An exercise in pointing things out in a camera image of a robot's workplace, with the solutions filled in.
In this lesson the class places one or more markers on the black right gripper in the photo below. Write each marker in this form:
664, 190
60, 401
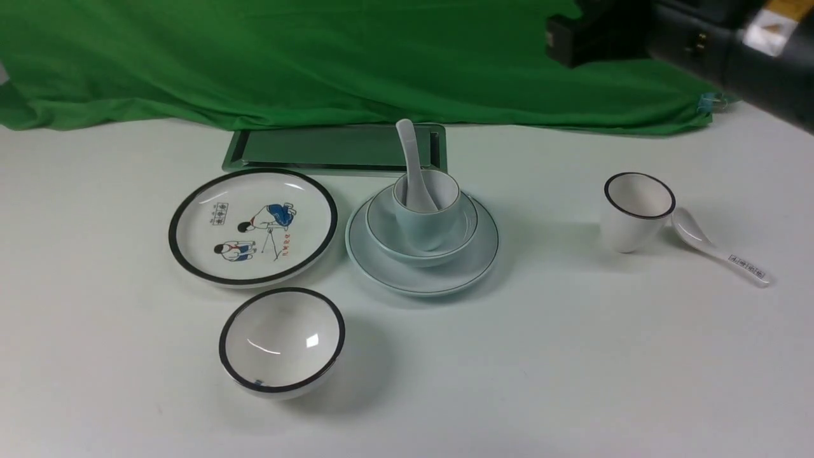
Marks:
605, 31

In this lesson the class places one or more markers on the plain white ceramic spoon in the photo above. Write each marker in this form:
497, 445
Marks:
417, 196

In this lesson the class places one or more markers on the pale green cup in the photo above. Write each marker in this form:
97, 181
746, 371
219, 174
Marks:
426, 230

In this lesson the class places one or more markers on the pale green bowl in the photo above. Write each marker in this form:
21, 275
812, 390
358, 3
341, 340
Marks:
384, 229

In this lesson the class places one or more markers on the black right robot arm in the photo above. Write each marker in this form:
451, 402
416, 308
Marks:
759, 51

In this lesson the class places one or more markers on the green backdrop cloth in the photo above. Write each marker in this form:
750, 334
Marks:
245, 65

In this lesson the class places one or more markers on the blue binder clip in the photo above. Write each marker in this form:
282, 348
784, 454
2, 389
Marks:
712, 102

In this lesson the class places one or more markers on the white cup with black rim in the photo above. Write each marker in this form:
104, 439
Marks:
636, 208

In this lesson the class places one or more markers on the pale green plate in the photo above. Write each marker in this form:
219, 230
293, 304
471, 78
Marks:
463, 272

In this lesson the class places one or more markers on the white plate with cartoon figures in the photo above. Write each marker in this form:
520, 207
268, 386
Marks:
253, 228

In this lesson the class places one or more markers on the white bowl with black rim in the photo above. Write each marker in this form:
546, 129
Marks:
282, 343

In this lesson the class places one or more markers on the white spoon with printed handle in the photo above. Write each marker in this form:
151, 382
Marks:
690, 232

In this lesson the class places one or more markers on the metal table cable hatch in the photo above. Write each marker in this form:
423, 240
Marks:
345, 149

